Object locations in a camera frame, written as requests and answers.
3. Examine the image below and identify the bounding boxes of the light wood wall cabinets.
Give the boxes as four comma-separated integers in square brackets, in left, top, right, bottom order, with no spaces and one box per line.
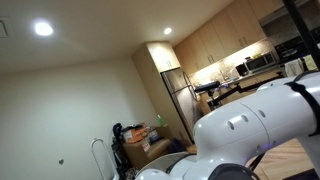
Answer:
[173,0,284,77]

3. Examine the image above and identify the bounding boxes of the white hanging towel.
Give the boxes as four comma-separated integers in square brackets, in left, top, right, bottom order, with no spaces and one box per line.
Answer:
[284,59,305,78]

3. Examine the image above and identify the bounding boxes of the orange cardboard box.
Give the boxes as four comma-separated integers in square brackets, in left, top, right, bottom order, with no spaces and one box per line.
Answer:
[122,124,149,144]

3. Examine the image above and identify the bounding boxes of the small printed cardboard box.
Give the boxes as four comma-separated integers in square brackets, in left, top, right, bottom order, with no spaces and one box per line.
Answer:
[148,129,161,143]

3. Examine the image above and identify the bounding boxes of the large round ceiling light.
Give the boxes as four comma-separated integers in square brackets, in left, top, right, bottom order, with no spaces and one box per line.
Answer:
[33,19,55,38]

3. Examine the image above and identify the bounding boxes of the kitchen counter with base cabinets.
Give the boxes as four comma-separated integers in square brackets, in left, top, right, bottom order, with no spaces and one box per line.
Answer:
[196,66,288,114]

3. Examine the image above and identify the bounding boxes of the large brown cardboard box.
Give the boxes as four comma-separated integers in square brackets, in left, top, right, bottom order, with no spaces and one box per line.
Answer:
[121,138,173,169]

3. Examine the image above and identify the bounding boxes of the stainless steel refrigerator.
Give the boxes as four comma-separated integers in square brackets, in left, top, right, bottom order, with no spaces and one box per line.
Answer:
[160,67,204,143]

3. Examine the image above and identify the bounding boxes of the black vertical pole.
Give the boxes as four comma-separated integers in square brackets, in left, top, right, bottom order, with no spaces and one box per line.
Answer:
[282,0,320,71]

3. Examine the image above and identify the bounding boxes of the tall light wood cabinet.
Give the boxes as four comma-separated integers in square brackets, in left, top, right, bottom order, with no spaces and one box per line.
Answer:
[131,40,183,141]

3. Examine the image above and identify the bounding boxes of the pale yellow hanging towel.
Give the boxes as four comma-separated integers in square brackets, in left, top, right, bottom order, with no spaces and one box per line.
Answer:
[303,54,319,72]

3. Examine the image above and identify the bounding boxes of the black upright bag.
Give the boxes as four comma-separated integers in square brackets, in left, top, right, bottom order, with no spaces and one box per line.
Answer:
[111,122,133,180]

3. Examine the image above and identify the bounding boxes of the silver microwave oven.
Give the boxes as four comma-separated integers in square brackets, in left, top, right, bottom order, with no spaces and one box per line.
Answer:
[244,51,279,74]

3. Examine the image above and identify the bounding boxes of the black kitchen stove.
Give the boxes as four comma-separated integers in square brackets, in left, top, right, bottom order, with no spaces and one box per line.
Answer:
[273,28,320,64]

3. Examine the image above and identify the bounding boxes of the green plastic bottle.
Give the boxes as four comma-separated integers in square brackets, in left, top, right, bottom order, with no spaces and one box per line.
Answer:
[156,114,165,127]

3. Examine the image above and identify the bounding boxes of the black tripod leg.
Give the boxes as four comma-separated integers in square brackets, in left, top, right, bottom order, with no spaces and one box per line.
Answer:
[248,151,268,172]

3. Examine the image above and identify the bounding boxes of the black cable strap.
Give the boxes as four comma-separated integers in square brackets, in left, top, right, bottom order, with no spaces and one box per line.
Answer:
[284,69,320,138]

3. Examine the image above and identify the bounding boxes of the black coffee maker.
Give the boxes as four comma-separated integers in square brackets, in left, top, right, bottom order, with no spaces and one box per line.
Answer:
[235,63,250,78]

